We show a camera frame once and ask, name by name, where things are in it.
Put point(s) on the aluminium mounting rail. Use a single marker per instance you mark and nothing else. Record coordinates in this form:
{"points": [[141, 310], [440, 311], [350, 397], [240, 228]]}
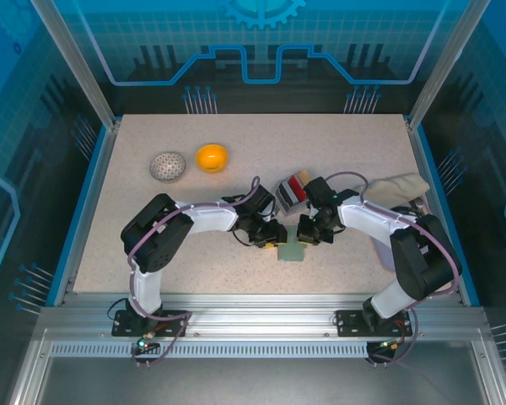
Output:
{"points": [[257, 316]]}

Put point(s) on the wooden board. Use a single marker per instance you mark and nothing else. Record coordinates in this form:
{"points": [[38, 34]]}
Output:
{"points": [[421, 204]]}

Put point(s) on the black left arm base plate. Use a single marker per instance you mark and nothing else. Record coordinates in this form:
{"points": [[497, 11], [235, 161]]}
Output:
{"points": [[124, 327]]}

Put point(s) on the beige card stack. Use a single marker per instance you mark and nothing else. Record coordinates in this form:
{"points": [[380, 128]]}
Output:
{"points": [[304, 175]]}

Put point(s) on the beige cloth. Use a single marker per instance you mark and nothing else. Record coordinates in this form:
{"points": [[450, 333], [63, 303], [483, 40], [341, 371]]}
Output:
{"points": [[400, 187]]}

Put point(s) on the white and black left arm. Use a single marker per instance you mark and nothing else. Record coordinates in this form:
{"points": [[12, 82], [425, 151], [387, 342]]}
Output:
{"points": [[156, 236]]}

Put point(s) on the black card stack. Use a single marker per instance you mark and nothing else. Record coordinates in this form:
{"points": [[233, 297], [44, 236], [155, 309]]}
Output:
{"points": [[287, 195]]}

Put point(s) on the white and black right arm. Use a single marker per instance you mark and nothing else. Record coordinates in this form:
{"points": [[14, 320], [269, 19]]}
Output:
{"points": [[426, 253]]}

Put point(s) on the small electronics board with LED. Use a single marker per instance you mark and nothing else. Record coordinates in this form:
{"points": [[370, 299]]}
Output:
{"points": [[390, 346], [145, 343]]}

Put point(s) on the purple mat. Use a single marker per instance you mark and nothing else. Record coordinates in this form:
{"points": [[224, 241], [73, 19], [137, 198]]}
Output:
{"points": [[385, 257]]}

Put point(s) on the blue card tray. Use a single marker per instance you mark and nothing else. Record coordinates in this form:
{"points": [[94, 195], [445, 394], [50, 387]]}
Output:
{"points": [[291, 253]]}

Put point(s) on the yellow bowl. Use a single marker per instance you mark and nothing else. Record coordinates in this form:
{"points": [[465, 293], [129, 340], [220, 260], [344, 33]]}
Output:
{"points": [[212, 157]]}

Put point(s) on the aluminium side rail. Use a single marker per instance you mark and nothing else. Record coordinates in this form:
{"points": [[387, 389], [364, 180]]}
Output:
{"points": [[459, 298], [68, 291]]}

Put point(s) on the aluminium frame post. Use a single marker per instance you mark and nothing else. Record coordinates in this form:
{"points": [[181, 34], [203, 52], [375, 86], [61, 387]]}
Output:
{"points": [[441, 63], [84, 71]]}

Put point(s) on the red card stack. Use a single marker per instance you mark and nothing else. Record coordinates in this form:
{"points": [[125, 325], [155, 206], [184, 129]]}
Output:
{"points": [[298, 185]]}

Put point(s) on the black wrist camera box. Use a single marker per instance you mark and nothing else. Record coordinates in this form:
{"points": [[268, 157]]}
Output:
{"points": [[319, 192], [259, 200]]}

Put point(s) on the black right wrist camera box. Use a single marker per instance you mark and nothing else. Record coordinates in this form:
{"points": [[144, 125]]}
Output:
{"points": [[319, 192]]}

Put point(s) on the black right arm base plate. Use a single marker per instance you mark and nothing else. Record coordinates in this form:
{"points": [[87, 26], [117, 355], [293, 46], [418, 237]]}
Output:
{"points": [[348, 322]]}

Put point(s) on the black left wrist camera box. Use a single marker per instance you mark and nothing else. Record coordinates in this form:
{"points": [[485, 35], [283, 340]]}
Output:
{"points": [[259, 200]]}

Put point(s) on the patterned ceramic bowl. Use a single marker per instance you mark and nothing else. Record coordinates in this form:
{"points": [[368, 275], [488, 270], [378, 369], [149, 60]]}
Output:
{"points": [[167, 165]]}

